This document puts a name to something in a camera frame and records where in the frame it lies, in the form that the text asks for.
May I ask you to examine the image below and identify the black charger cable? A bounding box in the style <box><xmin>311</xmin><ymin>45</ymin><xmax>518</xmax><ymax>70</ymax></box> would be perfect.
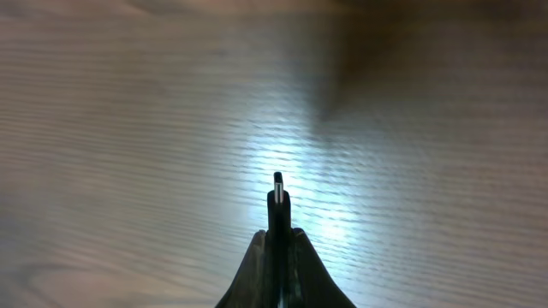
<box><xmin>266</xmin><ymin>171</ymin><xmax>293</xmax><ymax>240</ymax></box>

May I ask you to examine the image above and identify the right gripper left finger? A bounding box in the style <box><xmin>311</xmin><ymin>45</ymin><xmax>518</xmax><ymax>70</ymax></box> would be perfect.
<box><xmin>216</xmin><ymin>230</ymin><xmax>273</xmax><ymax>308</ymax></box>

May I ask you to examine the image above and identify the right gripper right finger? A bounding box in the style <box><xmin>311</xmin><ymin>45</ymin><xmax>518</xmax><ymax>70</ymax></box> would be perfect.
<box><xmin>288</xmin><ymin>228</ymin><xmax>355</xmax><ymax>308</ymax></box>

